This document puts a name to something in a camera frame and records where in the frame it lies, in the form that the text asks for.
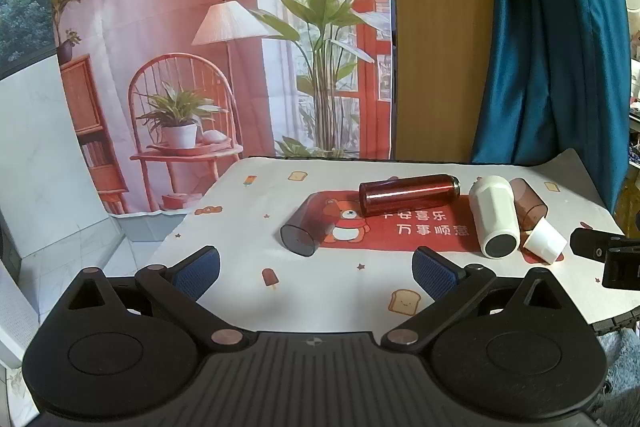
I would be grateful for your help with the printed bear table mat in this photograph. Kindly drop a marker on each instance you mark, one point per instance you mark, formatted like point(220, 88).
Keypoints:
point(300, 277)

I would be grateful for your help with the printed room backdrop cloth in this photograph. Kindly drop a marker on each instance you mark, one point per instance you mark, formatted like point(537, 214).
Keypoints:
point(200, 57)

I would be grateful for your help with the wooden panel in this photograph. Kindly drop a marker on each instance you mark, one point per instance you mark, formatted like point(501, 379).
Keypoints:
point(440, 32)

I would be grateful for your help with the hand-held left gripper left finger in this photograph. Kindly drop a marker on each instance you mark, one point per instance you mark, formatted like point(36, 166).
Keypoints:
point(196, 273)

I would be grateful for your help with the small white paper cup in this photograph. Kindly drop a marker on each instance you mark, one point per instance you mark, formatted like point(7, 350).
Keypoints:
point(546, 241)

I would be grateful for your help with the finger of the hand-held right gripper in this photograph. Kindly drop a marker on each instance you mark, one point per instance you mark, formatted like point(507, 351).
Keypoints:
point(622, 267)
point(592, 244)

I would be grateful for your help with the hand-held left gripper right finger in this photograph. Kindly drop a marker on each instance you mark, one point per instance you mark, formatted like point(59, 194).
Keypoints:
point(436, 274)

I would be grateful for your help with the grey fluffy cloth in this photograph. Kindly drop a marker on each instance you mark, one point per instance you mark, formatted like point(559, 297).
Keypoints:
point(620, 377)

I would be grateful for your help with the white thermos bottle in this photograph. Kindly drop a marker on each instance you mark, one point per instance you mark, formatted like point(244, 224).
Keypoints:
point(492, 212)

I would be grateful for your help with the brown translucent cup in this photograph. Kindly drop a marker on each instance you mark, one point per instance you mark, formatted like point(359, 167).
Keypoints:
point(530, 204)

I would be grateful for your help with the blue curtain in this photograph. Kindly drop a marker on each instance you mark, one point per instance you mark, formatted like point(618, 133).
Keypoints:
point(550, 57)

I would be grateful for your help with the dark grey translucent cup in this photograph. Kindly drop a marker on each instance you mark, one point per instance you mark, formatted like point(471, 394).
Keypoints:
point(306, 227)

